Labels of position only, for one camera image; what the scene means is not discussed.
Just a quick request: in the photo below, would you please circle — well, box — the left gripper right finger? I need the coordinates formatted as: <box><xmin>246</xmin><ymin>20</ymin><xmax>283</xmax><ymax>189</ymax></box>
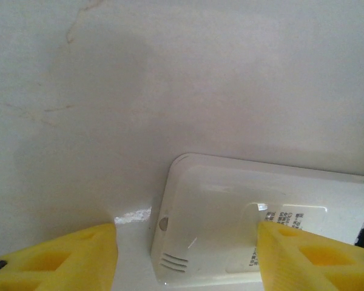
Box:
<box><xmin>257</xmin><ymin>220</ymin><xmax>364</xmax><ymax>291</ymax></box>

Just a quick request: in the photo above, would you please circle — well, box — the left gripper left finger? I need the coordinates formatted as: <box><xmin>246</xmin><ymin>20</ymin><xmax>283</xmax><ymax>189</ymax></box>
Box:
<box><xmin>0</xmin><ymin>222</ymin><xmax>120</xmax><ymax>291</ymax></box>

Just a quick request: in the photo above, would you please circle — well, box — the white remote control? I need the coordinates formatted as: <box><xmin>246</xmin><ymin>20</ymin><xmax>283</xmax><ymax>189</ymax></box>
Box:
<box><xmin>150</xmin><ymin>153</ymin><xmax>364</xmax><ymax>287</ymax></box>

